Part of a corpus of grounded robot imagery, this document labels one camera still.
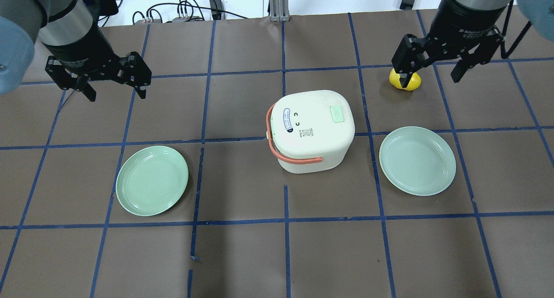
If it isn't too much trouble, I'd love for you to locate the green plate right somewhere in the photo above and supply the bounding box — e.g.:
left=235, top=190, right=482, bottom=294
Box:
left=379, top=126, right=457, bottom=197

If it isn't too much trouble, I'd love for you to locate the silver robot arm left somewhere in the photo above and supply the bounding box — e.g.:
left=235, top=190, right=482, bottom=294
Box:
left=0, top=0, right=152, bottom=102

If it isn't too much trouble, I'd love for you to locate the black cable bundle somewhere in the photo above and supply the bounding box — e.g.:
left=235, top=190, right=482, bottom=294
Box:
left=132, top=0, right=260, bottom=25

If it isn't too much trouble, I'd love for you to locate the aluminium frame post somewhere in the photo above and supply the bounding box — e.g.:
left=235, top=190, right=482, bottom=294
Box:
left=269, top=0, right=290, bottom=22

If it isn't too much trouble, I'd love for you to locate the green plate left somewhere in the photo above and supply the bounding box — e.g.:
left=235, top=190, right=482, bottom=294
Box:
left=115, top=145, right=189, bottom=217

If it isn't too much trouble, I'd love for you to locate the yellow lemon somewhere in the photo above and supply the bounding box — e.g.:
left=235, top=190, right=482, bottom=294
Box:
left=389, top=69, right=422, bottom=91

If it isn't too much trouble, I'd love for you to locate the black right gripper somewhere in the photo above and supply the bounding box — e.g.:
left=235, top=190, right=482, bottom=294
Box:
left=392, top=4, right=504, bottom=89

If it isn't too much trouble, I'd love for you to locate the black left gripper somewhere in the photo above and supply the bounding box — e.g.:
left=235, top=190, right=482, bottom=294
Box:
left=45, top=28, right=152, bottom=102

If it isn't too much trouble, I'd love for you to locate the green plate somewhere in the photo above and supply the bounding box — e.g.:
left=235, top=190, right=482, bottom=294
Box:
left=379, top=126, right=457, bottom=197
left=115, top=145, right=189, bottom=217

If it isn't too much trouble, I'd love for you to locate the cream rice cooker orange handle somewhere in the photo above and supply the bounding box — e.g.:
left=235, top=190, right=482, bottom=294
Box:
left=266, top=90, right=356, bottom=175

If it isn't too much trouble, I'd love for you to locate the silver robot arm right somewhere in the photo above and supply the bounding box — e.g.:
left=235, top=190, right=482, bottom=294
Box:
left=390, top=0, right=554, bottom=89

